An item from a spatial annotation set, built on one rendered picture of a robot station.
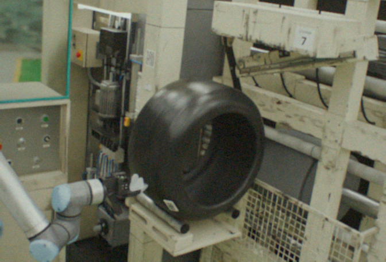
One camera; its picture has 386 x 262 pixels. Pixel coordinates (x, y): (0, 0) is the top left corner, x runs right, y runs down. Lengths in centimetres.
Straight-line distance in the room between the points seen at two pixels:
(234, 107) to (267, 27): 35
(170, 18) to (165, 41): 10
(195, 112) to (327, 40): 55
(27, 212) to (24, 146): 72
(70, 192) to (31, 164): 70
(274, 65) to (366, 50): 43
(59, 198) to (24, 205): 13
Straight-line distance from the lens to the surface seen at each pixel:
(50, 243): 169
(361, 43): 189
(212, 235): 218
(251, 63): 224
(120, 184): 182
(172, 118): 182
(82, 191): 175
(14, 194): 167
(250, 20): 206
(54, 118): 237
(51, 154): 243
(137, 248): 248
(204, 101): 184
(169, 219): 205
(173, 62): 216
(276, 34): 196
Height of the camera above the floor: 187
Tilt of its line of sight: 16 degrees down
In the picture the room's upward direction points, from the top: 6 degrees clockwise
